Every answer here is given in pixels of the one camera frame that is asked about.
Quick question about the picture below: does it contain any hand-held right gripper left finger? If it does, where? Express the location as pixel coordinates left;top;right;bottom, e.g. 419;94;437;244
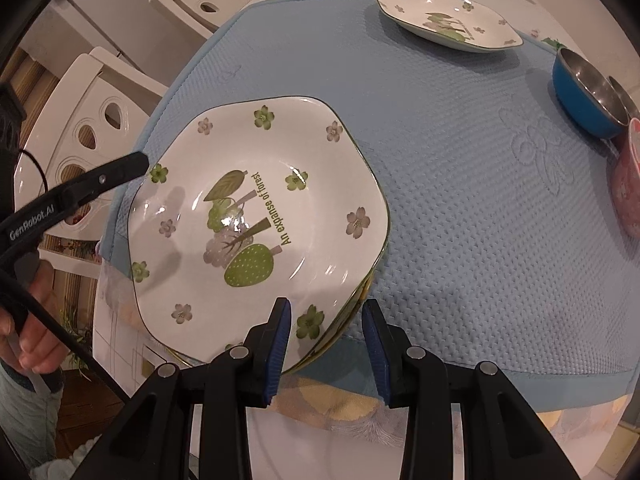
75;297;293;480

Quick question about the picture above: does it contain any red and blue plate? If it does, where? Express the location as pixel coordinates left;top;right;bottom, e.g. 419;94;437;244
607;117;640;238

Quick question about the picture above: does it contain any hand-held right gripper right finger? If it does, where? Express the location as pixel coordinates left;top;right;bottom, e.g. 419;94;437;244
361;299;571;480

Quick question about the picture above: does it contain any person's left forearm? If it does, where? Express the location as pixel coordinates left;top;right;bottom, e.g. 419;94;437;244
0;360;66;463

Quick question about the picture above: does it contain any person's left hand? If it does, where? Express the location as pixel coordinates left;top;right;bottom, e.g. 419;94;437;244
0;261;69;376

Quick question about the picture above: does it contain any white floral plate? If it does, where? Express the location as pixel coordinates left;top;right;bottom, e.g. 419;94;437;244
375;0;524;54
127;96;391;366

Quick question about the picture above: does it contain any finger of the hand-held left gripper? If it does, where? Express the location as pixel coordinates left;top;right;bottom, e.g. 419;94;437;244
50;152;151;217

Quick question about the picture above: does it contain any black cable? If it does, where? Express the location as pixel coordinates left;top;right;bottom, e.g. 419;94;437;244
0;265;131;403

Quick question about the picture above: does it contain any yellow rimmed plate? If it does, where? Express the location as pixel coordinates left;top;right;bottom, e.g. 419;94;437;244
165;240;393;376

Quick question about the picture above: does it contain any light blue quilted mat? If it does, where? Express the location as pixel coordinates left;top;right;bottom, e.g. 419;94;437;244
97;0;638;413

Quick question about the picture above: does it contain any blue steel bowl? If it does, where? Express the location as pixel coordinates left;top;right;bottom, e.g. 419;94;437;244
552;47;632;140

